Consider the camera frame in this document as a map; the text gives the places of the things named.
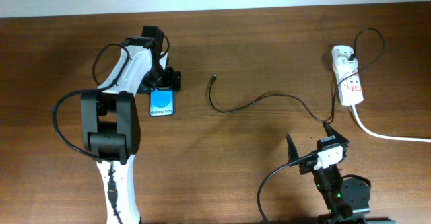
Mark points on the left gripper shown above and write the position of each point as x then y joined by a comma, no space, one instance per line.
168,81

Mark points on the white power strip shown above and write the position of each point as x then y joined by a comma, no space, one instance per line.
350,89

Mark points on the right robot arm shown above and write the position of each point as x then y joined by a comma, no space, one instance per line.
346,197

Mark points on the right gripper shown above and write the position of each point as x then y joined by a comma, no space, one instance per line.
333,134

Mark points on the white USB charger plug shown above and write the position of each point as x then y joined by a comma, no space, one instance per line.
342,64

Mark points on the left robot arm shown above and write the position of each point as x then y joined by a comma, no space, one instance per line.
110,122

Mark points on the blue screen smartphone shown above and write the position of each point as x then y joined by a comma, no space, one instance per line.
161,103

